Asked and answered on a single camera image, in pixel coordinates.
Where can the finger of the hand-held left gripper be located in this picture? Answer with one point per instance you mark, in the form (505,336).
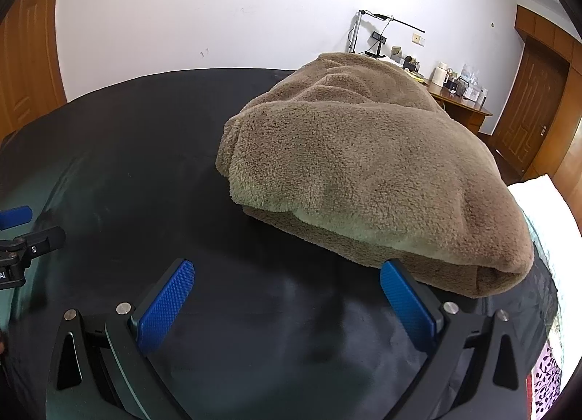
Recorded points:
(16,217)
(43,240)

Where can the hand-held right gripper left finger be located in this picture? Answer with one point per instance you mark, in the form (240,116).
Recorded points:
(166,306)

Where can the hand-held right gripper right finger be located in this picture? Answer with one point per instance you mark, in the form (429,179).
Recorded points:
(407,311)

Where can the brown fleece sweater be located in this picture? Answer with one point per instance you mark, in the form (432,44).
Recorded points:
(363,165)

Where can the black bed sheet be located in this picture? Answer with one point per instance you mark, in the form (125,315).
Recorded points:
(136,151)

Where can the floral printed cloth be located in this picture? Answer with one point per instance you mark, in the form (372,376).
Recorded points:
(545,383)

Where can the wooden door with round knob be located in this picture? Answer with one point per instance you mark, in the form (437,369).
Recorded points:
(32,60)

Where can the white pillow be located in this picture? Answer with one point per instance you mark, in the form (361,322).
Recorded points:
(545,210)

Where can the white thermos jug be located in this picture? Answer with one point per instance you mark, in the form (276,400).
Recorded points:
(439,74)

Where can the wall socket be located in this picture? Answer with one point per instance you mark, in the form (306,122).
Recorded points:
(418,39)

